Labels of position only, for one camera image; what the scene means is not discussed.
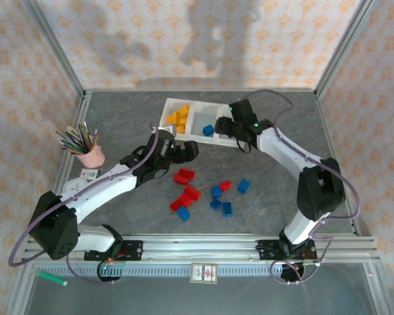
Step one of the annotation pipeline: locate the black round cable port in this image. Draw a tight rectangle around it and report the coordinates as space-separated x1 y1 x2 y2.
280 262 305 284
97 261 125 283

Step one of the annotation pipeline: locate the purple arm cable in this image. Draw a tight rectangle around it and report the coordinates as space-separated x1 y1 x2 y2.
8 121 160 286
239 89 362 286

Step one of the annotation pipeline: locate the black wire loop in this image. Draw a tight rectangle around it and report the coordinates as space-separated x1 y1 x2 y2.
236 137 252 154

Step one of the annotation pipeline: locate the grey slotted cable duct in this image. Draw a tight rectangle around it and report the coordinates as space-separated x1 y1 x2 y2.
35 264 285 277

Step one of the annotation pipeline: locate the white three-compartment container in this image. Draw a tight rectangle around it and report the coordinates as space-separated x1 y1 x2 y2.
159 97 250 149

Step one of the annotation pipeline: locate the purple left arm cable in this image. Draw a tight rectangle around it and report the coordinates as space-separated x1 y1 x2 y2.
8 121 160 286

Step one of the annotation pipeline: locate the wide aluminium front rail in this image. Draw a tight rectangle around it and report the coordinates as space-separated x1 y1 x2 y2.
22 234 381 263

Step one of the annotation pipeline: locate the long dark red lego brick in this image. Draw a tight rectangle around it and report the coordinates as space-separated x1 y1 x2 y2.
183 185 203 201

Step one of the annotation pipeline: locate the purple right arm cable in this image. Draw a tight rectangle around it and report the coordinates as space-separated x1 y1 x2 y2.
239 89 362 286

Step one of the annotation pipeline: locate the small label card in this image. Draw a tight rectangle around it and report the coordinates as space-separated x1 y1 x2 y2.
190 262 219 285

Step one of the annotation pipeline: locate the aluminium frame post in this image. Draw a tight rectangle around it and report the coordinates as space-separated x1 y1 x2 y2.
314 0 378 99
5 264 37 315
362 262 391 315
22 0 87 98

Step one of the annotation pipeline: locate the pink cup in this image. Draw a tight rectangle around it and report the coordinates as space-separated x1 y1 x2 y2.
76 144 106 169

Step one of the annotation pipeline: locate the small white printed box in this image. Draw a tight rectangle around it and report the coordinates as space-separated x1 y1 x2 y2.
79 168 103 181

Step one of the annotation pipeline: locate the green marker pen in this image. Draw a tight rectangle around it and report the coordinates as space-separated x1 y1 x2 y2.
35 269 68 287

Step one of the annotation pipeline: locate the aluminium lower frame post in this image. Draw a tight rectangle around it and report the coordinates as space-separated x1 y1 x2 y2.
5 264 37 315
362 262 391 315

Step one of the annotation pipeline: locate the aluminium side rail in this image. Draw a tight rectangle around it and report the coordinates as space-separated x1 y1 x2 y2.
314 93 364 237
39 91 93 238

